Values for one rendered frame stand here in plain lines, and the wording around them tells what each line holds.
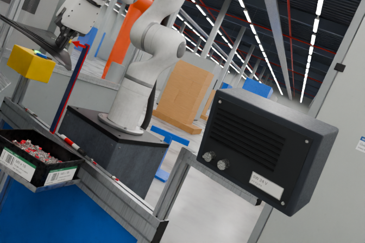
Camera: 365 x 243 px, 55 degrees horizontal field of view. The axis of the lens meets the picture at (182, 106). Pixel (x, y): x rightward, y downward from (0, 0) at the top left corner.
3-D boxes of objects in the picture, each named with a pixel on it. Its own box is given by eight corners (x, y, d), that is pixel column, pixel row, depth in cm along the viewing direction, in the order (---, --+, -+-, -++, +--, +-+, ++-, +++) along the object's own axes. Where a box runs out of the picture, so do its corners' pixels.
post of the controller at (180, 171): (151, 214, 91) (182, 146, 90) (158, 213, 94) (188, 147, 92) (159, 221, 90) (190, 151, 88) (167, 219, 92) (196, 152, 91)
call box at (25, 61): (4, 68, 138) (14, 43, 138) (27, 74, 147) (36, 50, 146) (23, 81, 129) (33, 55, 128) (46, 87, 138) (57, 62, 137)
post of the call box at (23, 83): (10, 100, 138) (21, 71, 137) (17, 101, 141) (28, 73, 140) (13, 103, 137) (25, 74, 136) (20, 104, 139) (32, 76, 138)
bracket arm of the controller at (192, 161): (177, 157, 90) (181, 146, 90) (183, 158, 93) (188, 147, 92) (255, 206, 77) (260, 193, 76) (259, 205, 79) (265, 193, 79)
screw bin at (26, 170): (-21, 152, 95) (-12, 128, 95) (25, 148, 111) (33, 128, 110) (36, 190, 88) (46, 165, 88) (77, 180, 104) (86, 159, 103)
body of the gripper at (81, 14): (99, -3, 108) (79, 27, 110) (72, -19, 99) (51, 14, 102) (110, 9, 104) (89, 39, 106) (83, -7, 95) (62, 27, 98)
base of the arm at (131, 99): (114, 116, 150) (131, 77, 149) (150, 135, 143) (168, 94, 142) (87, 114, 132) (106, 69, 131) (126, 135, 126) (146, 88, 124)
